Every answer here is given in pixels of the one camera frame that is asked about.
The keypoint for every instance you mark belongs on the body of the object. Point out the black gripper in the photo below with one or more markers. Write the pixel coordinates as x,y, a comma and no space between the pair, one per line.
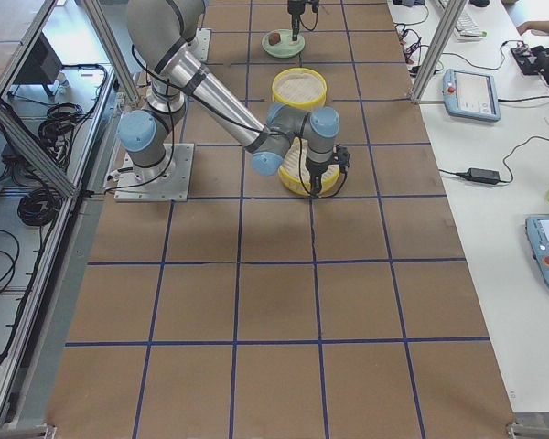
295,21
315,172

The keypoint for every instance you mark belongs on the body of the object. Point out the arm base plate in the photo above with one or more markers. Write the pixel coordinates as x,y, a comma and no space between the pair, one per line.
167,181
200,45

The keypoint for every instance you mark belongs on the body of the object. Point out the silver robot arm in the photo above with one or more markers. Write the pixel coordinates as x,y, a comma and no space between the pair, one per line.
161,32

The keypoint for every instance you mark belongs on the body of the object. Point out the person forearm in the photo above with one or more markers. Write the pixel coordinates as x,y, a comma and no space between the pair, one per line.
541,26

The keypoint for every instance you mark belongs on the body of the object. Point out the light green plate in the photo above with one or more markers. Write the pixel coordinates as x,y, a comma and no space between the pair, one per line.
286,49

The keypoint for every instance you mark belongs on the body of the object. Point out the black power adapter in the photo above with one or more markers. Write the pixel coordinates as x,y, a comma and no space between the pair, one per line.
480,175

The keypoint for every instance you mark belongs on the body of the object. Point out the brown bun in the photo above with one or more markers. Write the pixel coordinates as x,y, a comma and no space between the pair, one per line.
274,38

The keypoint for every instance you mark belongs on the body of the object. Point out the yellow steamer basket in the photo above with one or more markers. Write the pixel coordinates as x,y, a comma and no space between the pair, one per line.
294,175
300,87

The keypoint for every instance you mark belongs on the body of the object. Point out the white keyboard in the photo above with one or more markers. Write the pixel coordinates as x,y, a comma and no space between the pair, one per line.
467,29

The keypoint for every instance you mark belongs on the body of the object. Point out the aluminium frame post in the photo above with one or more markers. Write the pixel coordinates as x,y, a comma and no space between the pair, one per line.
443,32

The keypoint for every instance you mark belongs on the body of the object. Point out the black electronics board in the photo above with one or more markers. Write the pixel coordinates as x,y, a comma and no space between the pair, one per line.
531,60

